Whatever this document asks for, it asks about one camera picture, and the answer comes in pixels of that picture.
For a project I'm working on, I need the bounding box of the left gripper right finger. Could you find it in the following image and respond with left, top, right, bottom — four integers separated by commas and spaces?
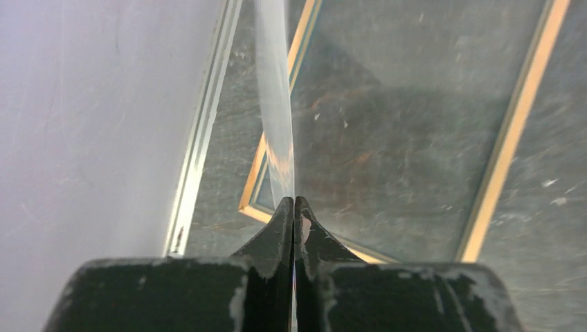
294, 196, 523, 331

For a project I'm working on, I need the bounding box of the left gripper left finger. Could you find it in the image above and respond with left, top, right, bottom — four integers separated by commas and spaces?
44, 197, 294, 331

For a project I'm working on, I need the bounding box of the wooden picture frame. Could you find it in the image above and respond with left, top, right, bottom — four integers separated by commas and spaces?
238, 1, 570, 264

